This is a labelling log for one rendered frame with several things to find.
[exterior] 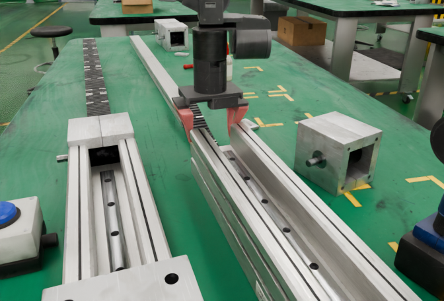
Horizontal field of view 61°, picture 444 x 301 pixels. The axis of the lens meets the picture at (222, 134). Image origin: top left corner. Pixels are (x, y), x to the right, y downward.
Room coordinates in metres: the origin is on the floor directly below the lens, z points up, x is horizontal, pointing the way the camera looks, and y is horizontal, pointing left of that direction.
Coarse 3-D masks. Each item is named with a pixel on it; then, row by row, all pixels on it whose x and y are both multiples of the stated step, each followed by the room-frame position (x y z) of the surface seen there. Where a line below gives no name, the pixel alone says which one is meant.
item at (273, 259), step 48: (192, 144) 0.56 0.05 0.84; (240, 144) 0.54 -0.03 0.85; (240, 192) 0.38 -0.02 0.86; (288, 192) 0.39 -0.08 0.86; (240, 240) 0.35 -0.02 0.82; (288, 240) 0.33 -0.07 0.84; (336, 240) 0.30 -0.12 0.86; (288, 288) 0.24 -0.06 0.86; (336, 288) 0.26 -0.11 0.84; (384, 288) 0.24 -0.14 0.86
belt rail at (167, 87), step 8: (136, 40) 1.57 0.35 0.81; (136, 48) 1.46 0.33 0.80; (144, 48) 1.42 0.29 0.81; (144, 56) 1.30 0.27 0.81; (152, 56) 1.30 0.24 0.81; (144, 64) 1.28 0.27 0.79; (152, 64) 1.19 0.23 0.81; (160, 64) 1.19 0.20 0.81; (152, 72) 1.11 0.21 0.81; (160, 72) 1.10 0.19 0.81; (160, 80) 1.02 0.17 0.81; (168, 80) 1.02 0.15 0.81; (160, 88) 1.00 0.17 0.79; (168, 88) 0.94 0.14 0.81; (176, 88) 0.94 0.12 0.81; (168, 96) 0.89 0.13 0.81; (176, 96) 0.88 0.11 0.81; (168, 104) 0.89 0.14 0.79; (176, 112) 0.80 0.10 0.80
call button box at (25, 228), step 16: (16, 208) 0.38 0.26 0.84; (32, 208) 0.39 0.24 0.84; (0, 224) 0.35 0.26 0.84; (16, 224) 0.35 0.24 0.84; (32, 224) 0.36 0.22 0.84; (0, 240) 0.33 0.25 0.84; (16, 240) 0.33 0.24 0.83; (32, 240) 0.34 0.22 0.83; (48, 240) 0.37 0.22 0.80; (0, 256) 0.33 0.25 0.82; (16, 256) 0.33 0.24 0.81; (32, 256) 0.34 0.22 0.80; (0, 272) 0.33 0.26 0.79; (16, 272) 0.33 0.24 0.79; (32, 272) 0.34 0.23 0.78
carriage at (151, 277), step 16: (128, 272) 0.22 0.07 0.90; (144, 272) 0.22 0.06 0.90; (160, 272) 0.22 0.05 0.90; (176, 272) 0.22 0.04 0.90; (192, 272) 0.22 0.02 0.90; (48, 288) 0.20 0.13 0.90; (64, 288) 0.20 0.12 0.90; (80, 288) 0.20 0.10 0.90; (96, 288) 0.20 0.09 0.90; (112, 288) 0.20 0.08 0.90; (128, 288) 0.20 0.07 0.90; (144, 288) 0.20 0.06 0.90; (160, 288) 0.20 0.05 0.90; (176, 288) 0.20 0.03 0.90; (192, 288) 0.20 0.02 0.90
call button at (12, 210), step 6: (0, 204) 0.38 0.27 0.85; (6, 204) 0.38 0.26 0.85; (12, 204) 0.38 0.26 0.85; (0, 210) 0.36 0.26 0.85; (6, 210) 0.36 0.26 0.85; (12, 210) 0.37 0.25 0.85; (0, 216) 0.35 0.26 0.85; (6, 216) 0.35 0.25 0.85; (12, 216) 0.36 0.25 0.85; (0, 222) 0.35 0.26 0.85
